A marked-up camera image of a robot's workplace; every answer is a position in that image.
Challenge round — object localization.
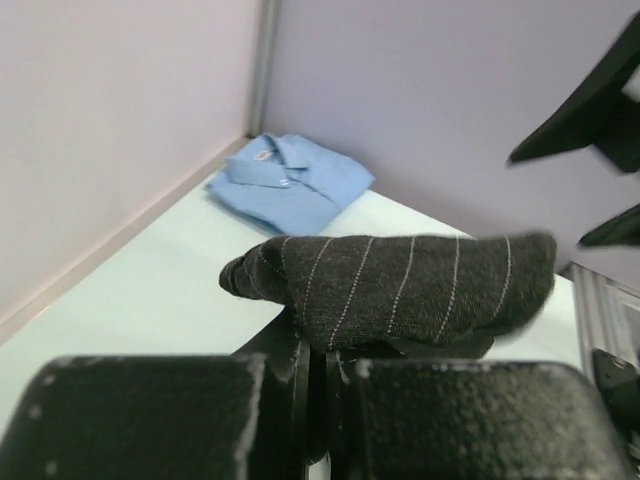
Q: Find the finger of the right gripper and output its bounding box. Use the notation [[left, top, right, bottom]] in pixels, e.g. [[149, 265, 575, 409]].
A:
[[509, 14, 639, 173], [577, 204, 640, 248]]

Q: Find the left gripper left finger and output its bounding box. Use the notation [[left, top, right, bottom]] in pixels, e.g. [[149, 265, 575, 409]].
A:
[[1, 337, 310, 479]]

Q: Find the dark pinstriped long sleeve shirt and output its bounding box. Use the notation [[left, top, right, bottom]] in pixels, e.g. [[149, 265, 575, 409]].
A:
[[219, 231, 557, 352]]

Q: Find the aluminium frame rail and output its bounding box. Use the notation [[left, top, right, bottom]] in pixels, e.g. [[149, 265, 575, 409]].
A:
[[564, 262, 640, 426]]

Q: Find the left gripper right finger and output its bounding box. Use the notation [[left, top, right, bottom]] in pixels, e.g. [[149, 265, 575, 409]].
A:
[[326, 352, 637, 479]]

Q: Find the folded light blue shirt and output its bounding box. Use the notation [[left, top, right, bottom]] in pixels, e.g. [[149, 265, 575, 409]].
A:
[[206, 133, 375, 236]]

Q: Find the right aluminium corner post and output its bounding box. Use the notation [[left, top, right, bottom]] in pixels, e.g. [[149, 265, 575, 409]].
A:
[[246, 0, 282, 138]]

